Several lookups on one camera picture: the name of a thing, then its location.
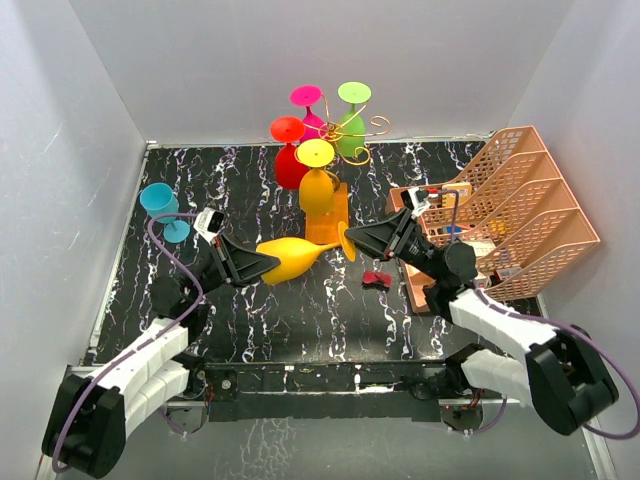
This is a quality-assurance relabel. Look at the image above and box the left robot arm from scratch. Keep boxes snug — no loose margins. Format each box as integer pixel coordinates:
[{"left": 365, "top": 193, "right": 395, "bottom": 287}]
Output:
[{"left": 42, "top": 234, "right": 280, "bottom": 479}]

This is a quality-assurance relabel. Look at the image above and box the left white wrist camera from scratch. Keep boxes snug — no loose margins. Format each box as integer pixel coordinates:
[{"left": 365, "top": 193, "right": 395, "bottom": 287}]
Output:
[{"left": 194, "top": 207, "right": 225, "bottom": 245}]

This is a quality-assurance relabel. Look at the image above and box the green wine glass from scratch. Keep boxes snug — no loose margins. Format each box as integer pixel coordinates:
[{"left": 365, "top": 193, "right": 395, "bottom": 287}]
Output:
[{"left": 337, "top": 81, "right": 372, "bottom": 159}]

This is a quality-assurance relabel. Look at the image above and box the red wine glass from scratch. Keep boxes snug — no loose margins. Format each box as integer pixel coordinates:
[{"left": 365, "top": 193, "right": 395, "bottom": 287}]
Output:
[{"left": 270, "top": 116, "right": 309, "bottom": 190}]

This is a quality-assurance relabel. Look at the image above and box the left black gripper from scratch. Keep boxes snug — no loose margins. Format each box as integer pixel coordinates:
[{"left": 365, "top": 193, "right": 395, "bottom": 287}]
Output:
[{"left": 187, "top": 233, "right": 284, "bottom": 301}]

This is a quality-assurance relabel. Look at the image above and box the pink file rack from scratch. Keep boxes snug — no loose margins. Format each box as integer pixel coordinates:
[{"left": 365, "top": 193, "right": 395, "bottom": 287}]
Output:
[{"left": 449, "top": 125, "right": 601, "bottom": 302}]

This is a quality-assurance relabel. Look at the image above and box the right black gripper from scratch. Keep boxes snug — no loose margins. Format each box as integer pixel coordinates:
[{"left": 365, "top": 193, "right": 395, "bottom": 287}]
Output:
[{"left": 340, "top": 208, "right": 442, "bottom": 282}]

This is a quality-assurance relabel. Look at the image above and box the white staples box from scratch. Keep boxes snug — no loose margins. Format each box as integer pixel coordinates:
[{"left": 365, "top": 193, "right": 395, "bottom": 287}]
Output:
[{"left": 469, "top": 238, "right": 523, "bottom": 288}]

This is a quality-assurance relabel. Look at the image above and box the red bow hair clip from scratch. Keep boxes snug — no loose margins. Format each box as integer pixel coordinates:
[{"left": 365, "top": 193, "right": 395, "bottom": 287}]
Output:
[{"left": 362, "top": 270, "right": 392, "bottom": 289}]

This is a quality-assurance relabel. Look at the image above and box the yellow-base amber wine glass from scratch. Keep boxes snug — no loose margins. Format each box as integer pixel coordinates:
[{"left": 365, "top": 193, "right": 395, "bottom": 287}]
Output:
[{"left": 256, "top": 221, "right": 356, "bottom": 285}]

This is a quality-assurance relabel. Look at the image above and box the orange card box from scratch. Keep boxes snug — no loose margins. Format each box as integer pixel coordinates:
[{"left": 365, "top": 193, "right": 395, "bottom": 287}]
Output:
[{"left": 441, "top": 182, "right": 473, "bottom": 208}]

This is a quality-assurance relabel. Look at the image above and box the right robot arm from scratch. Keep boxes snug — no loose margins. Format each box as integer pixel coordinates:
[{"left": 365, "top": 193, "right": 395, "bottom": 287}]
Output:
[{"left": 340, "top": 209, "right": 619, "bottom": 435}]

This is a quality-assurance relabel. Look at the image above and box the yellow-base orange wine glass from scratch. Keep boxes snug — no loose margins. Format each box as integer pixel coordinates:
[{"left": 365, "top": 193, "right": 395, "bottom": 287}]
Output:
[{"left": 296, "top": 138, "right": 335, "bottom": 216}]

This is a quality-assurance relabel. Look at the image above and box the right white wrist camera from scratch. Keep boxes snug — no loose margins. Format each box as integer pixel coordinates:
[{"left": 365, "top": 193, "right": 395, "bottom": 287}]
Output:
[{"left": 401, "top": 187, "right": 438, "bottom": 217}]

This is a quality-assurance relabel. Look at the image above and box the blue wine glass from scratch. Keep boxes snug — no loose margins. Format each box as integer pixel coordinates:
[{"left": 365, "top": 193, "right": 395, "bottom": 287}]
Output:
[{"left": 139, "top": 182, "right": 190, "bottom": 244}]

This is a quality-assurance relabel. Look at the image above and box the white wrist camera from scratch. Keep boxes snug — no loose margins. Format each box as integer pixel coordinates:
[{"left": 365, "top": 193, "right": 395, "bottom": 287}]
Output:
[
  {"left": 194, "top": 207, "right": 225, "bottom": 245},
  {"left": 401, "top": 187, "right": 438, "bottom": 217}
]

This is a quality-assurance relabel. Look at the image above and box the pink wine glass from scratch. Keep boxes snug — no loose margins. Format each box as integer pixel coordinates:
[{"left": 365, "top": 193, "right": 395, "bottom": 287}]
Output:
[{"left": 290, "top": 84, "right": 325, "bottom": 143}]

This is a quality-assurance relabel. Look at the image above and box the gold wire wine glass rack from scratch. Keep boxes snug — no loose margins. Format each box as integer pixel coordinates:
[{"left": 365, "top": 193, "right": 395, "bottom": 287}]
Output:
[{"left": 302, "top": 94, "right": 394, "bottom": 247}]

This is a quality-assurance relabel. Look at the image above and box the pink desk organizer tray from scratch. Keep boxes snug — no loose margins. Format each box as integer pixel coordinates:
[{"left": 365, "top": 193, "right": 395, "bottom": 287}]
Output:
[{"left": 385, "top": 183, "right": 501, "bottom": 314}]

